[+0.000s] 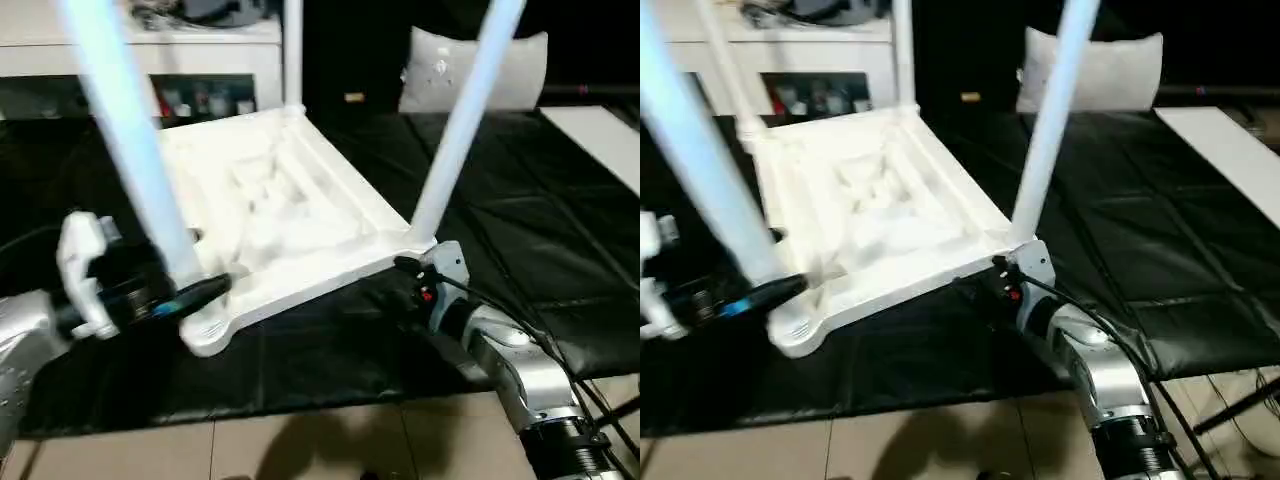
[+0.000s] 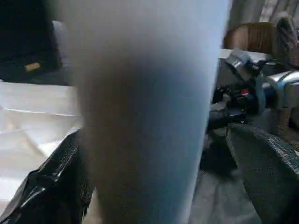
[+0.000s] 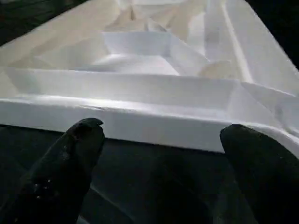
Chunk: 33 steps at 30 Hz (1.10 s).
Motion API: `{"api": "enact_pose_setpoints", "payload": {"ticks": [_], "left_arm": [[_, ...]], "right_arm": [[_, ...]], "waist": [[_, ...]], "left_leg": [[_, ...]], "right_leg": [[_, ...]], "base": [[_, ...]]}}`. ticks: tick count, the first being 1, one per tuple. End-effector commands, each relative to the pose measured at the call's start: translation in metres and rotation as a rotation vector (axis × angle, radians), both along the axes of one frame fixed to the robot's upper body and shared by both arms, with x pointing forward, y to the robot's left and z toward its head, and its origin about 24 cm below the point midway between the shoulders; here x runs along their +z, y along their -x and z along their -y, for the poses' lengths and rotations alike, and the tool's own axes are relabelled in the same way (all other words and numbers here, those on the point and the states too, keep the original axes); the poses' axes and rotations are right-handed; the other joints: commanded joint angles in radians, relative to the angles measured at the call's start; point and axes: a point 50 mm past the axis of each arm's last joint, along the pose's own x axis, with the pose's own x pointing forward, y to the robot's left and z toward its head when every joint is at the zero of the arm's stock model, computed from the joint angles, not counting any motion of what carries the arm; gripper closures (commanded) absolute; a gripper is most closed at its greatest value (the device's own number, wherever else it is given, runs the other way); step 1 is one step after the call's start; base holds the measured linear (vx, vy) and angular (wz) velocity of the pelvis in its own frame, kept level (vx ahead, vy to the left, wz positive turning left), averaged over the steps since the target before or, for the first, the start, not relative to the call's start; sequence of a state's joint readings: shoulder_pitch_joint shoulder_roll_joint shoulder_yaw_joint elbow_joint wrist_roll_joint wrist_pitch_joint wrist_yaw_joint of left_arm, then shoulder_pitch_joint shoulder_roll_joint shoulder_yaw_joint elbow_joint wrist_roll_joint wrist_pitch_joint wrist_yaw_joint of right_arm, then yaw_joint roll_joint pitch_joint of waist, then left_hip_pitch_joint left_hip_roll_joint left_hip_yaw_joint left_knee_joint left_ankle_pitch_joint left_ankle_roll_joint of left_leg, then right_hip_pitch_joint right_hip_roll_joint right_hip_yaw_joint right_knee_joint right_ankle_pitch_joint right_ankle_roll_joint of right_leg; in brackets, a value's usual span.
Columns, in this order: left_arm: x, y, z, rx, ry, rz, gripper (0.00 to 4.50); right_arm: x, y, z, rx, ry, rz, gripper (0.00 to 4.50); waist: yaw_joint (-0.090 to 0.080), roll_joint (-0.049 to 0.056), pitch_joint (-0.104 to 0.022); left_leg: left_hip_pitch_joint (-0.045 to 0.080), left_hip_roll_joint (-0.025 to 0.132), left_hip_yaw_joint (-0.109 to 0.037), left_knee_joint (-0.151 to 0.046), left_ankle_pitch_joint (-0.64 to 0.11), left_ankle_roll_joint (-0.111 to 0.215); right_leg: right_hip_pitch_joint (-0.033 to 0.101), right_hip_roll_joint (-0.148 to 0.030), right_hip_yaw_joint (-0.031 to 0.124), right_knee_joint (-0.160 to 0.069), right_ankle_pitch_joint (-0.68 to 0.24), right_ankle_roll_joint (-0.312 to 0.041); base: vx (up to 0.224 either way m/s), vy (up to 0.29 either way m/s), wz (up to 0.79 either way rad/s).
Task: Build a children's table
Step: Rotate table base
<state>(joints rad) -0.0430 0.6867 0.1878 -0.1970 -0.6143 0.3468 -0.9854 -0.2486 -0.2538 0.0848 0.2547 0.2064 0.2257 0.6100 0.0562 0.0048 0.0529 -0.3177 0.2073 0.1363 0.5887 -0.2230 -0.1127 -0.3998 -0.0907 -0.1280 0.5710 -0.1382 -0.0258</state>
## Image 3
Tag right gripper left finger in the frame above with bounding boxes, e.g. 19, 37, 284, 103
0, 117, 105, 224

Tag white plastic table top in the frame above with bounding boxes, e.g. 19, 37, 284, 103
0, 0, 299, 156

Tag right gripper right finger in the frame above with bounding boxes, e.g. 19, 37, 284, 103
219, 123, 299, 224

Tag black work surface mat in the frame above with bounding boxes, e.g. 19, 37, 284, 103
0, 0, 299, 224

